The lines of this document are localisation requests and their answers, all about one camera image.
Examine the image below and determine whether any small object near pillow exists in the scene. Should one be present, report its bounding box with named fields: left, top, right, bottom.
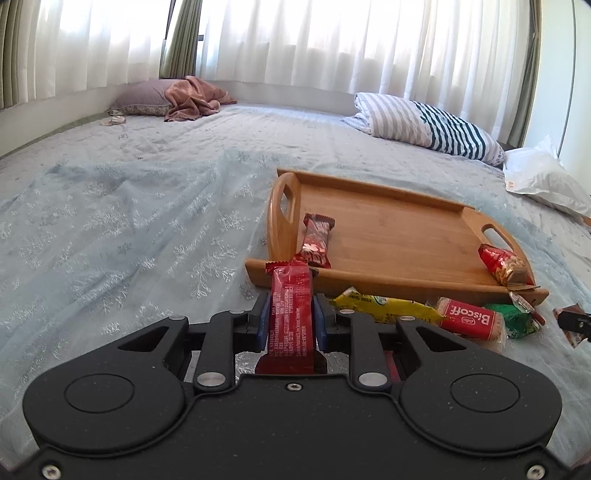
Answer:
left=101, top=115, right=126, bottom=126

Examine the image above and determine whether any green snack packet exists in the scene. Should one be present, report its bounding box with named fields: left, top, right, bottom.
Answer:
left=484, top=303, right=540, bottom=339

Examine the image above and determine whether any red Biscoff biscuit pack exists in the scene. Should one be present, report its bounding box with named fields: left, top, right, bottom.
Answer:
left=435, top=297, right=506, bottom=342

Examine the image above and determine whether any wooden bamboo serving tray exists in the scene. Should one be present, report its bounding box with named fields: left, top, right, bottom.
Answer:
left=266, top=169, right=525, bottom=305

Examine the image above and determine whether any light blue snowflake cloth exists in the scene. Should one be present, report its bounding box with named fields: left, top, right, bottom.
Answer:
left=1, top=147, right=590, bottom=466

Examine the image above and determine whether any red-brown wafer bar wrapper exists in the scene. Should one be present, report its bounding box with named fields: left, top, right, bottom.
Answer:
left=295, top=213, right=335, bottom=268

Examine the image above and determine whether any red gold peanut packet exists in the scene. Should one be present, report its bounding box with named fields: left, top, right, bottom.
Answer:
left=478, top=244, right=535, bottom=287

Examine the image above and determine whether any green drape curtain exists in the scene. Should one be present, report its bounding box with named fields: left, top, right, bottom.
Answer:
left=159, top=0, right=202, bottom=79

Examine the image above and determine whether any white pillow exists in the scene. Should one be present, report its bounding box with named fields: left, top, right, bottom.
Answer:
left=503, top=135, right=590, bottom=218

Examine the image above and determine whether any red chocolate bar wrapper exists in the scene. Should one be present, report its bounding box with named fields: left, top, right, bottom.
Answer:
left=256, top=260, right=315, bottom=375

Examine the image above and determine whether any striped grey navy pillow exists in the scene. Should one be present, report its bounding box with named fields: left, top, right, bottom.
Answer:
left=345, top=92, right=506, bottom=167

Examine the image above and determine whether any brown almond chocolate bar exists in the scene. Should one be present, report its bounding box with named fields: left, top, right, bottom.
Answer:
left=553, top=304, right=590, bottom=348

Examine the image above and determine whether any yellow white snack packet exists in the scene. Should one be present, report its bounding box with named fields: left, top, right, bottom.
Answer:
left=332, top=287, right=444, bottom=325

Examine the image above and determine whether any pink crumpled blanket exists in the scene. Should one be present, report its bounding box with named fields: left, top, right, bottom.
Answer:
left=164, top=76, right=236, bottom=122

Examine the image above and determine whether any purple pillow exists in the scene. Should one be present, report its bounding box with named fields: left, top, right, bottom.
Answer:
left=109, top=79, right=176, bottom=116

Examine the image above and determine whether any white sheer curtain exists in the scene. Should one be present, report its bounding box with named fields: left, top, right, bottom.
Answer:
left=15, top=1, right=532, bottom=138

